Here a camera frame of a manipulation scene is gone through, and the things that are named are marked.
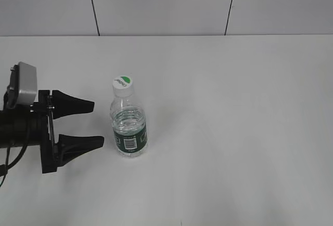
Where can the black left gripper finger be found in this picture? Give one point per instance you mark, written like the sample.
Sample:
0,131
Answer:
70,147
65,105

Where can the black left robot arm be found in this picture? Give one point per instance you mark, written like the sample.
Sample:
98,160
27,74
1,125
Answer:
16,131

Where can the white green bottle cap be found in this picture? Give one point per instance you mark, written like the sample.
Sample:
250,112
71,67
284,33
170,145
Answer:
123,86

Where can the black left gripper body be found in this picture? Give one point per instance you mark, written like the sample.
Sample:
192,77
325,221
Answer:
42,131

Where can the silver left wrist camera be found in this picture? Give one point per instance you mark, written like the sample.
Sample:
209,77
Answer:
22,88

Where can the clear Cestbon water bottle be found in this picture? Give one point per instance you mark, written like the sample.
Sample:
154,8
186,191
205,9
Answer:
129,125

